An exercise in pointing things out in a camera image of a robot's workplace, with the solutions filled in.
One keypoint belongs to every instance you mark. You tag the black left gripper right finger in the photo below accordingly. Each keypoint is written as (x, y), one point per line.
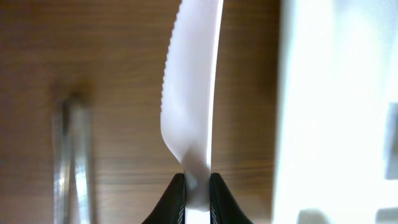
(223, 207)

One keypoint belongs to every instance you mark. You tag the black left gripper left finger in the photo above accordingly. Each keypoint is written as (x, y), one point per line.
(170, 209)

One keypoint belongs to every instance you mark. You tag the white plastic cutlery tray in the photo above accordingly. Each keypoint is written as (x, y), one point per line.
(336, 145)

